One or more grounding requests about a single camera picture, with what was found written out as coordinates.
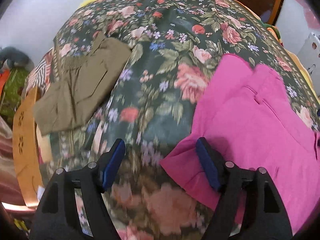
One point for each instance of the wooden lap desk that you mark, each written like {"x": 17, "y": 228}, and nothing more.
{"x": 25, "y": 149}

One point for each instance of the striped red white sheet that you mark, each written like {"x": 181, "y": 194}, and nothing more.
{"x": 40, "y": 76}

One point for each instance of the green patterned storage bag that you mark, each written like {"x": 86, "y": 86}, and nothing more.
{"x": 12, "y": 84}

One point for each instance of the olive green folded pants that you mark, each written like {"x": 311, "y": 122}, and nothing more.
{"x": 86, "y": 80}

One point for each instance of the magenta pink pants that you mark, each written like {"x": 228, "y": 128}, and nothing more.
{"x": 245, "y": 115}

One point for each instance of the yellow foam bed rail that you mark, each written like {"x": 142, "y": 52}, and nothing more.
{"x": 85, "y": 3}

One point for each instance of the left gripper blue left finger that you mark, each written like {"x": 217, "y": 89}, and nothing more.
{"x": 95, "y": 179}

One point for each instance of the dark floral bedspread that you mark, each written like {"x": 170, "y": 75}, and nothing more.
{"x": 176, "y": 46}

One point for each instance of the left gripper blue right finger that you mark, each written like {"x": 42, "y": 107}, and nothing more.
{"x": 226, "y": 178}

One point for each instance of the grey stuffed pillow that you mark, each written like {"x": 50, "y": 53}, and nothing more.
{"x": 13, "y": 57}

